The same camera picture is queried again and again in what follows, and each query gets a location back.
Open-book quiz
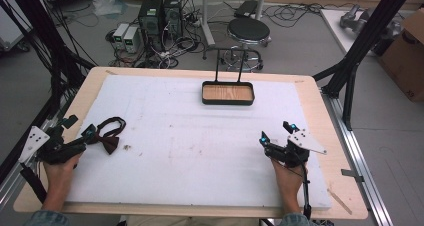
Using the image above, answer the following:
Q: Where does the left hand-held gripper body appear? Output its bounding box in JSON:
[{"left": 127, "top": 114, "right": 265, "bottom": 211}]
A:
[{"left": 18, "top": 125, "right": 87, "bottom": 165}]

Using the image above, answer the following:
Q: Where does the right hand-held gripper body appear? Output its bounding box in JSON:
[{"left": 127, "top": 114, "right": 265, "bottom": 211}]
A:
[{"left": 264, "top": 129, "right": 328, "bottom": 169}]

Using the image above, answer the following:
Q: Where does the dark brown bow tie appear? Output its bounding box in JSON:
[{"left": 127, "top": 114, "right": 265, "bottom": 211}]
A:
[{"left": 87, "top": 116, "right": 127, "bottom": 156}]

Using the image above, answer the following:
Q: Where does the black rack with wooden tray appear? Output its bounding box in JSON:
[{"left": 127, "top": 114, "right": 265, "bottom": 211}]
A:
[{"left": 201, "top": 47, "right": 256, "bottom": 107}]

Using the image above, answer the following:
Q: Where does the person's left hand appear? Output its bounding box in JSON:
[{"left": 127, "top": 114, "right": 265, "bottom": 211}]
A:
[{"left": 42, "top": 152, "right": 84, "bottom": 200}]

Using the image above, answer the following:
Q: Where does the person's right hand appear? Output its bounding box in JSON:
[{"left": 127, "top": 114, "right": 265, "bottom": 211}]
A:
[{"left": 270, "top": 158, "right": 308, "bottom": 207}]

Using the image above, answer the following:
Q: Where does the white foam mat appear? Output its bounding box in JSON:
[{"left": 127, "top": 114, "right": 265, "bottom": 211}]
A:
[{"left": 65, "top": 74, "right": 333, "bottom": 211}]

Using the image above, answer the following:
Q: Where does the wooden stick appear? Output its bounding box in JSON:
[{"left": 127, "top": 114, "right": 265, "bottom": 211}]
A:
[{"left": 326, "top": 188, "right": 353, "bottom": 216}]

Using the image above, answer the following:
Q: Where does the black round stool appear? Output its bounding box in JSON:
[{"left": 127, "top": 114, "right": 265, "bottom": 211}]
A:
[{"left": 202, "top": 17, "right": 272, "bottom": 73}]

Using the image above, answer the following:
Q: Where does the white power supply unit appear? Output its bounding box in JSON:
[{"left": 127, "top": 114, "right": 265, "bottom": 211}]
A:
[
  {"left": 123, "top": 25, "right": 140, "bottom": 55},
  {"left": 112, "top": 22, "right": 130, "bottom": 50}
]

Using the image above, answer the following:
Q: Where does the black flat case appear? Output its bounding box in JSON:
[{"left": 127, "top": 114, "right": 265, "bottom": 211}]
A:
[{"left": 233, "top": 0, "right": 259, "bottom": 19}]

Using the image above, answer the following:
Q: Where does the black computer tower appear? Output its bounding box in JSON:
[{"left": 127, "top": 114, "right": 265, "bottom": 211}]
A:
[
  {"left": 137, "top": 0, "right": 165, "bottom": 52},
  {"left": 162, "top": 0, "right": 184, "bottom": 40}
]

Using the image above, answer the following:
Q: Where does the brown cardboard box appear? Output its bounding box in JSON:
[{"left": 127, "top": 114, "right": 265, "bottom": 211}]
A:
[{"left": 377, "top": 7, "right": 424, "bottom": 103}]

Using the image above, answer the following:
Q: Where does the aluminium rail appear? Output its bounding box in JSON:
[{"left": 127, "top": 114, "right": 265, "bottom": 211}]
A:
[{"left": 320, "top": 87, "right": 396, "bottom": 226}]

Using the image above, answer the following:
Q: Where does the black metal frame stand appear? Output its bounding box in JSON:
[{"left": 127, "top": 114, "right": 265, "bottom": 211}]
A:
[
  {"left": 0, "top": 0, "right": 98, "bottom": 184},
  {"left": 312, "top": 0, "right": 418, "bottom": 132}
]

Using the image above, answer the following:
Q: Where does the tangle of floor cables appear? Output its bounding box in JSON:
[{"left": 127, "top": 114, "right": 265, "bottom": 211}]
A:
[{"left": 104, "top": 15, "right": 208, "bottom": 70}]

